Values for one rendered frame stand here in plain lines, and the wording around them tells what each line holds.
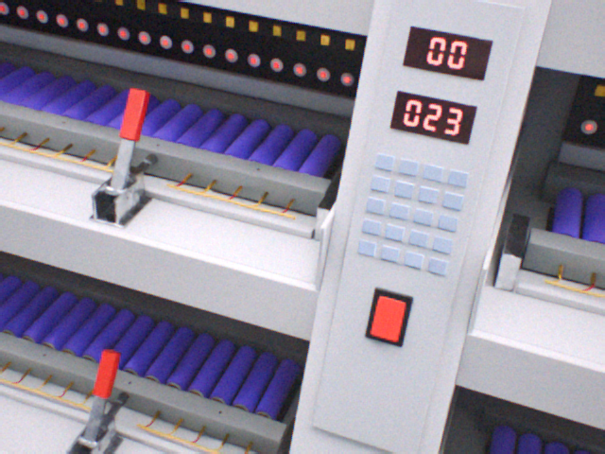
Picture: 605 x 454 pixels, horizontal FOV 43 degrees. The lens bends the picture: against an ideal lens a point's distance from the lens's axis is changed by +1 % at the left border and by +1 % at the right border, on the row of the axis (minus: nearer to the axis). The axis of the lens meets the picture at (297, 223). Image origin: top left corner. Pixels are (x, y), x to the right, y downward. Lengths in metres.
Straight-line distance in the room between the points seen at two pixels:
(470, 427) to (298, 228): 0.25
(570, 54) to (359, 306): 0.19
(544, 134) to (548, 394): 0.23
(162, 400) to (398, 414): 0.22
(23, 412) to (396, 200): 0.38
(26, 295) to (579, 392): 0.50
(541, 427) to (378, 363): 0.22
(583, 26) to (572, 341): 0.18
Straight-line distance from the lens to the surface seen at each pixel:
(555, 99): 0.64
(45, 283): 0.78
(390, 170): 0.45
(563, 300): 0.51
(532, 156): 0.65
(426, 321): 0.47
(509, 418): 0.67
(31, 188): 0.60
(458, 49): 0.44
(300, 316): 0.51
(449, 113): 0.44
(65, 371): 0.68
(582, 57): 0.45
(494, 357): 0.48
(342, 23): 0.47
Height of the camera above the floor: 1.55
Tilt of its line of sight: 16 degrees down
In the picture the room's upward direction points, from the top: 10 degrees clockwise
